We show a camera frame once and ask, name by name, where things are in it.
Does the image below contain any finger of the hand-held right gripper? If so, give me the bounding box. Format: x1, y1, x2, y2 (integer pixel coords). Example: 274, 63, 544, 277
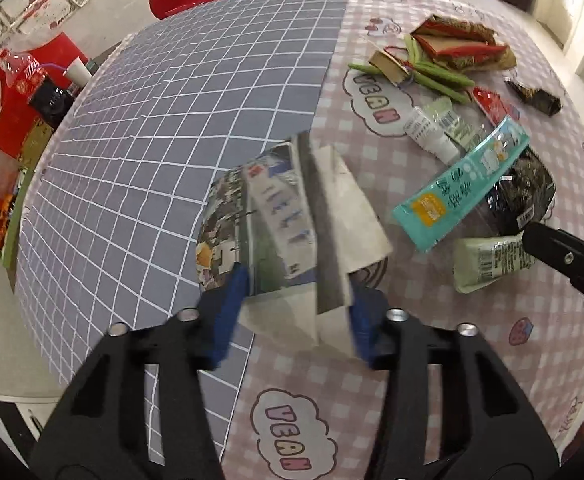
521, 221, 584, 327

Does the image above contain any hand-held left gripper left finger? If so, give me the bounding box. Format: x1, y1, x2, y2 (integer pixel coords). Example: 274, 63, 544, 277
30, 262, 253, 480

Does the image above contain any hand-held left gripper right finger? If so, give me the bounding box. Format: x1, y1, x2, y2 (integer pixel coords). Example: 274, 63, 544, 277
347, 280, 560, 480

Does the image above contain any green white snack packet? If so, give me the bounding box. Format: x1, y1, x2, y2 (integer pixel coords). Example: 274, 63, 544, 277
453, 235, 538, 295

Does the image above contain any black seaweed packet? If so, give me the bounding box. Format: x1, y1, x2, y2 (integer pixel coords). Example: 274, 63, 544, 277
487, 147, 557, 238

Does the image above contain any printed paper box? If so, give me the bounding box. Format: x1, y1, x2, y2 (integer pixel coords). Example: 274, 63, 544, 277
194, 130, 395, 356

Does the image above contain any teal snack wrapper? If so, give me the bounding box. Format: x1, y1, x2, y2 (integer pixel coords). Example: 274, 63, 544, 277
391, 115, 530, 253

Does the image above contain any small black wrapper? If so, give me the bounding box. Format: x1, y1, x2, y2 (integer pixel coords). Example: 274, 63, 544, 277
504, 77, 562, 117

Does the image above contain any small red packet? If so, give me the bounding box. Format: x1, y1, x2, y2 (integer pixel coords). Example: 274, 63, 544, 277
472, 86, 520, 128

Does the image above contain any white squeeze tube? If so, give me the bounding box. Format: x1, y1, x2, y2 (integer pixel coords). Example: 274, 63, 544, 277
402, 97, 475, 165

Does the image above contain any golden brown snack wrapper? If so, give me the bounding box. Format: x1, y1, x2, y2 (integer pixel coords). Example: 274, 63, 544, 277
447, 45, 518, 72

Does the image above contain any red brown snack wrapper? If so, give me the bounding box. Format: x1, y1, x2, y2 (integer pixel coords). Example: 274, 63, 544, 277
411, 14, 510, 61

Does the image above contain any brown cardboard block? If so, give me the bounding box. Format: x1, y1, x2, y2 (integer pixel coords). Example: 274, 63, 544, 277
369, 47, 415, 86

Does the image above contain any pink checked cartoon tablecloth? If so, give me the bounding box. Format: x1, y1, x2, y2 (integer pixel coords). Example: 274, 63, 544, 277
212, 0, 584, 480

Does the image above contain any grey grid tablecloth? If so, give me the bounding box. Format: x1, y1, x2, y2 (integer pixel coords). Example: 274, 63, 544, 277
14, 0, 353, 466

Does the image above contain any green board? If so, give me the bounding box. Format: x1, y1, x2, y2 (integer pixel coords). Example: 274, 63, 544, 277
2, 167, 35, 268

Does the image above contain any gold box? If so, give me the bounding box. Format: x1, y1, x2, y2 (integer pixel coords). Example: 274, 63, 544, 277
19, 122, 55, 168

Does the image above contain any cola bottle with red label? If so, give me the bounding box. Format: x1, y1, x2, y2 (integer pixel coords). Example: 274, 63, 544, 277
0, 50, 70, 128

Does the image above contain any white paper cup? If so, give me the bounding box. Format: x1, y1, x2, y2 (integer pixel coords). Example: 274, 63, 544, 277
64, 57, 93, 87

